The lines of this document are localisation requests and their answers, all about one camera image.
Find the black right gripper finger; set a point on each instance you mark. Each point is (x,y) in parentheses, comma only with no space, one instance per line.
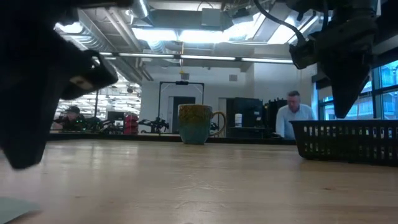
(346,84)

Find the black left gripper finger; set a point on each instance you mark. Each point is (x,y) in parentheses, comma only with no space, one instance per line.
(25,133)

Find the black background robot arm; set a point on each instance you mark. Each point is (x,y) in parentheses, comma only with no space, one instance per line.
(155,124)

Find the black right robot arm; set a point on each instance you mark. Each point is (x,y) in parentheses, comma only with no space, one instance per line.
(388,31)

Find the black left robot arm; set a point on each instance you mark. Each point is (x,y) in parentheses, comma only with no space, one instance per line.
(93,3)

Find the red storage bins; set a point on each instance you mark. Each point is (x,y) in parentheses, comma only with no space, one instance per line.
(132,123)

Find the black plastic slotted basket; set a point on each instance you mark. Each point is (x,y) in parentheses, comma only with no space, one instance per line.
(342,124)

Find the person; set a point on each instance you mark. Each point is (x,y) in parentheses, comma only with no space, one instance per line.
(73,119)
(293,118)

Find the background robot workstation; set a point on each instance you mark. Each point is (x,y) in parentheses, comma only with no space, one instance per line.
(99,124)

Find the black pole stand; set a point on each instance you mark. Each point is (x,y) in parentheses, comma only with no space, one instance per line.
(96,109)

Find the dark lockers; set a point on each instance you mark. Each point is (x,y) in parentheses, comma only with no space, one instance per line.
(270,115)

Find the black cabinet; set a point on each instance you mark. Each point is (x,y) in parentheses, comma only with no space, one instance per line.
(248,115)

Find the white canister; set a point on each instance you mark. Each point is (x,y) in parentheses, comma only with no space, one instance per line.
(238,120)

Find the grey ventilation box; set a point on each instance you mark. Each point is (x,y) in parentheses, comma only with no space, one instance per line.
(213,17)

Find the long ceiling light strip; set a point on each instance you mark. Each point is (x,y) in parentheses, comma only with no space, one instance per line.
(205,57)

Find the green speckled ceramic mug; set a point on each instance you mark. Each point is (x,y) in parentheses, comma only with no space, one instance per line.
(194,124)

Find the dark door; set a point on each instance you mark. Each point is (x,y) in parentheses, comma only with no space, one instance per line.
(183,100)

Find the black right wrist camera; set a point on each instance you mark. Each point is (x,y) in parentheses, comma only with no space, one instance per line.
(303,54)

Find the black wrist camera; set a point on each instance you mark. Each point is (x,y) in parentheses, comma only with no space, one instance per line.
(303,54)
(99,74)

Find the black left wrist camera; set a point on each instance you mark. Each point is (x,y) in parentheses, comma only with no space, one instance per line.
(99,74)

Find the silver ceiling duct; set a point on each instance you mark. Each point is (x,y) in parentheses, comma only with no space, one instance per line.
(138,7)

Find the black gantry frame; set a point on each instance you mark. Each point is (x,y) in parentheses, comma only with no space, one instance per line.
(182,82)

